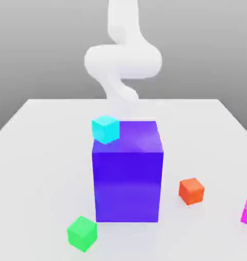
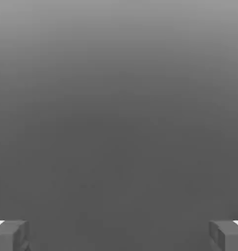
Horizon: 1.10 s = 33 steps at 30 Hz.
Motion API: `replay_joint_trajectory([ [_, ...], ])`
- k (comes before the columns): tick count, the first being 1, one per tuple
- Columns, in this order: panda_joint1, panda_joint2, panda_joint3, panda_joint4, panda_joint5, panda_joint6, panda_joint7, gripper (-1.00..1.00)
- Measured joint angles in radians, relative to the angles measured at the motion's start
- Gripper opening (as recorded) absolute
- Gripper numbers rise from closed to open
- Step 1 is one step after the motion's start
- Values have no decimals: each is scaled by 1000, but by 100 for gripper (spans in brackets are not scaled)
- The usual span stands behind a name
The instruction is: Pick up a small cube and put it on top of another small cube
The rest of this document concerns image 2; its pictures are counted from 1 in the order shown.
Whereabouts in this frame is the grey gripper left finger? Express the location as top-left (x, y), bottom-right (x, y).
top-left (0, 220), bottom-right (30, 251)

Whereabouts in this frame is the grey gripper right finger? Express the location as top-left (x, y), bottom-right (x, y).
top-left (208, 220), bottom-right (238, 251)

